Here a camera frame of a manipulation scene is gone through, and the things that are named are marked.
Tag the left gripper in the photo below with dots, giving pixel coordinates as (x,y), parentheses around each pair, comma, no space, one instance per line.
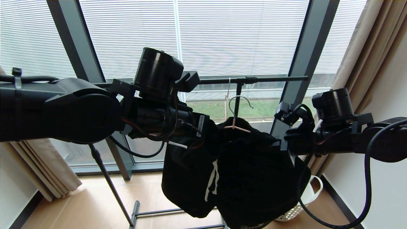
(165,122)

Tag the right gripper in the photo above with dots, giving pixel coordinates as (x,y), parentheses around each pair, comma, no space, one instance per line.
(302,143)

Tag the black shorts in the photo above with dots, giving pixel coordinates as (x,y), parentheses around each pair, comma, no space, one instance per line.
(248,178)

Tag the pink clothes hanger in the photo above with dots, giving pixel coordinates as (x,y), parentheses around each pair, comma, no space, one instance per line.
(227,101)
(233,122)

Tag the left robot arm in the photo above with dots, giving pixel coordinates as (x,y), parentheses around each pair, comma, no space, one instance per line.
(63,111)

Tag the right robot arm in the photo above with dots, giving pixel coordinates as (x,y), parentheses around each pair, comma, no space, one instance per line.
(381,140)

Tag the white laundry basket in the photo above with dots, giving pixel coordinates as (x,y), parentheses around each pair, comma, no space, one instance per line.
(310,194)

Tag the black clothes rack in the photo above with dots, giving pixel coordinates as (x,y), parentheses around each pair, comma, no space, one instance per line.
(270,78)

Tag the beige curtain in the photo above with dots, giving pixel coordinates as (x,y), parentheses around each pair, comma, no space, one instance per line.
(47,171)
(359,57)

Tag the window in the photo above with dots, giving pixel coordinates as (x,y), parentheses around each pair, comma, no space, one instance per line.
(79,38)

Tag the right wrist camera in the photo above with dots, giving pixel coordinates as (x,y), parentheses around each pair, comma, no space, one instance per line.
(284,114)

